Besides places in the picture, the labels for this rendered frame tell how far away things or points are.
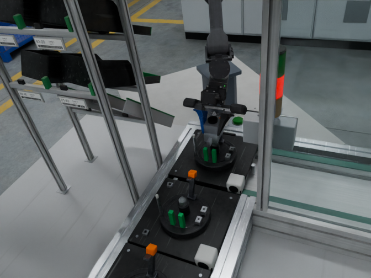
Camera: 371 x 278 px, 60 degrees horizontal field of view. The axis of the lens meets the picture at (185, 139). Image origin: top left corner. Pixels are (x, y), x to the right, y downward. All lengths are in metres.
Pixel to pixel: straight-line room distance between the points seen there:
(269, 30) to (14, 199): 1.07
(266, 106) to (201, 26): 3.69
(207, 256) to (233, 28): 3.62
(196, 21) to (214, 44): 3.39
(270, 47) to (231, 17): 3.55
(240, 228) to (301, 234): 0.18
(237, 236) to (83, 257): 0.46
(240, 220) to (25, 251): 0.67
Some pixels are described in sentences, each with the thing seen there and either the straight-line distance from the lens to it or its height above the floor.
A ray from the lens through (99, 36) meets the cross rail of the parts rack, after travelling 0.96.
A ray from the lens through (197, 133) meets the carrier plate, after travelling 1.18.
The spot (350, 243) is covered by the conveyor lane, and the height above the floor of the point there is 0.92.
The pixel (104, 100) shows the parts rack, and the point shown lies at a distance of 0.82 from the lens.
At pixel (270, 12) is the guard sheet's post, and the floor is 1.50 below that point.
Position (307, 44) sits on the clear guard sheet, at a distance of 0.64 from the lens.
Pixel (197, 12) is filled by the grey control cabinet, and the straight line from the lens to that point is 4.33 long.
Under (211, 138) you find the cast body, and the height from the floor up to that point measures 1.07.
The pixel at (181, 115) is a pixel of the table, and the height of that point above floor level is 0.86.
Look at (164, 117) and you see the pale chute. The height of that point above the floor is 1.05.
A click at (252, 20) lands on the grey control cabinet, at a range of 4.13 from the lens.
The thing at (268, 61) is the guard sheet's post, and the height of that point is 1.40.
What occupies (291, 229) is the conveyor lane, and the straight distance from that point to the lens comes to 0.97.
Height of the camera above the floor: 1.70
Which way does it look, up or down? 39 degrees down
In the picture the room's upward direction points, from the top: 9 degrees counter-clockwise
